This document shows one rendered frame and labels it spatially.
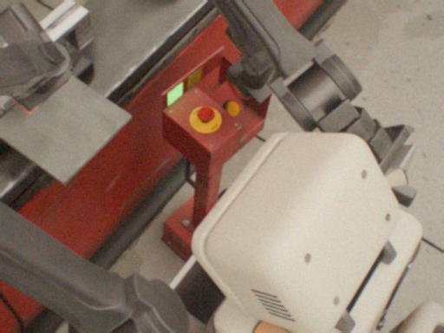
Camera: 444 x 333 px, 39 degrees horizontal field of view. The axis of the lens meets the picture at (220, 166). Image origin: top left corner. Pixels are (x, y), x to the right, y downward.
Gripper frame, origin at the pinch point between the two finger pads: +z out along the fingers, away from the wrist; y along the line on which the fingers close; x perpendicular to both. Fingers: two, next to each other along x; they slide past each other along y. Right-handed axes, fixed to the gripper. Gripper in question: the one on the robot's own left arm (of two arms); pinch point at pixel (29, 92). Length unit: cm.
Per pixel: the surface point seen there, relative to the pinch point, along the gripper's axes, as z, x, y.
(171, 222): 73, 52, -28
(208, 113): 8.3, 27.6, -29.2
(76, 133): -4.4, 11.1, 0.4
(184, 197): 87, 53, -42
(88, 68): 11.4, 3.0, -16.9
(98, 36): 16.2, -1.0, -25.9
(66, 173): -6.5, 14.9, 7.6
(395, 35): 77, 71, -157
